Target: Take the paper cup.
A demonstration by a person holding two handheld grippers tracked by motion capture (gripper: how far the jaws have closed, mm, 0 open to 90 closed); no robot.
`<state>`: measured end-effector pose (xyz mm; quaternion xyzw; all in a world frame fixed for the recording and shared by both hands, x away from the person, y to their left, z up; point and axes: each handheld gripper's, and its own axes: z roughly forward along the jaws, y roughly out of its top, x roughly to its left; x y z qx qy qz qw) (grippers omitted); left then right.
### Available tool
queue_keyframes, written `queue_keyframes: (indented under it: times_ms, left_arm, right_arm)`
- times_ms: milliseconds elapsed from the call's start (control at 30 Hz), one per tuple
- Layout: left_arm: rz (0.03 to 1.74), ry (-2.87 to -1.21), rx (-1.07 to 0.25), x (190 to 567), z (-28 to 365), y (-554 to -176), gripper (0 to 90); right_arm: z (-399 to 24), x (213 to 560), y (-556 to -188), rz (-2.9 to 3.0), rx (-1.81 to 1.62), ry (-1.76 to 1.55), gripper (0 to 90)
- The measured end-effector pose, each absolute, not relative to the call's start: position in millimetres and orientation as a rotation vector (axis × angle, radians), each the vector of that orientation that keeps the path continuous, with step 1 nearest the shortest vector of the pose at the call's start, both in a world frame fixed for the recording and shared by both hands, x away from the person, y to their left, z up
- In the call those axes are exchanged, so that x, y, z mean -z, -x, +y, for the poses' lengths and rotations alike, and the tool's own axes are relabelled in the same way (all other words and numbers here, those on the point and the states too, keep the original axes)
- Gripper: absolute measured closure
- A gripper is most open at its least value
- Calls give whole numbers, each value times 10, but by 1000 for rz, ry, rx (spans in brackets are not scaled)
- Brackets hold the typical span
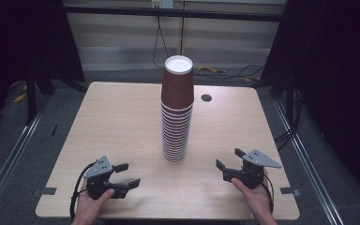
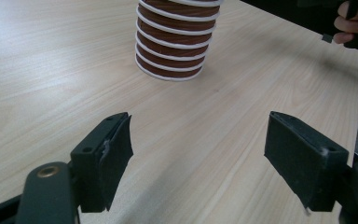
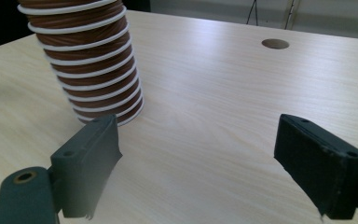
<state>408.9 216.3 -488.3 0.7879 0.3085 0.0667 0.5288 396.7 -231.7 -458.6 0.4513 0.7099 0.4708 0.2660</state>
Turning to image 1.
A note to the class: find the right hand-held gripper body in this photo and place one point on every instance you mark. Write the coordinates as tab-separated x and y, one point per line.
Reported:
256	159

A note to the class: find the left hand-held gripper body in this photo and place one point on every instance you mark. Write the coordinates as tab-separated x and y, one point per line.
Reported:
97	170

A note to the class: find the single brown paper cup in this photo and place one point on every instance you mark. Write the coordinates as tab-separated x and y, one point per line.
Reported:
177	90

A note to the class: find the person's left hand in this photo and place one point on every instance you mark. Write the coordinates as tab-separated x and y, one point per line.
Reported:
89	207

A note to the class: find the person's right hand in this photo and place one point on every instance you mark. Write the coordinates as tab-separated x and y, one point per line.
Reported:
258	200

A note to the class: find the black table grommet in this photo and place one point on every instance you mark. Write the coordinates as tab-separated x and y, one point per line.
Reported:
206	97

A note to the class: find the black metal stand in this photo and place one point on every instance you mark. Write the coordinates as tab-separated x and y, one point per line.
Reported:
290	100
30	100

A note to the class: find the yellow floor tape strip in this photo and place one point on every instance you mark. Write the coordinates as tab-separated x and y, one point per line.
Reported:
211	69

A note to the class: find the yellow tape piece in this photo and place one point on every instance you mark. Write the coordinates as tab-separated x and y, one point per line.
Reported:
20	97

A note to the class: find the dark curtain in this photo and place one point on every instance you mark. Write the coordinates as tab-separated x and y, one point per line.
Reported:
340	78
12	47

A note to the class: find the black horizontal bar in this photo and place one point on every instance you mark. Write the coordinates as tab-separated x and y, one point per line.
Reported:
137	12

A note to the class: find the metal floor rail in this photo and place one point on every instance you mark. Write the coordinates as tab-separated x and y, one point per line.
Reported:
12	156
309	168

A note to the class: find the white wall outlet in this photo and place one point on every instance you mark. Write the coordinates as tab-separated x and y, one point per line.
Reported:
162	3

